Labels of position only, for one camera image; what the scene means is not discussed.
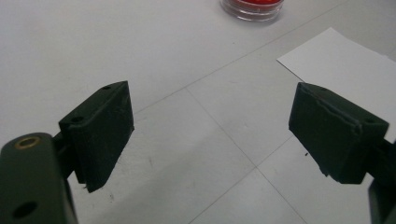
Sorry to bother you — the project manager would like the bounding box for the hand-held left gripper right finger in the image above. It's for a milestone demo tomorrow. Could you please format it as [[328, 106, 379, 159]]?
[[288, 81, 390, 185]]

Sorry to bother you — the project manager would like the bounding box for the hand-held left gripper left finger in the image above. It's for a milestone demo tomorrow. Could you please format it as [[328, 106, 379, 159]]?
[[58, 80, 135, 193]]

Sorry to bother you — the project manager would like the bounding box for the round red ink pad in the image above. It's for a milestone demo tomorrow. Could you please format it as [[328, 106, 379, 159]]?
[[219, 0, 285, 23]]

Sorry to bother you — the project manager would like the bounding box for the small white paper sheet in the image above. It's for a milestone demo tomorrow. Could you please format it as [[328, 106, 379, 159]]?
[[276, 27, 396, 145]]

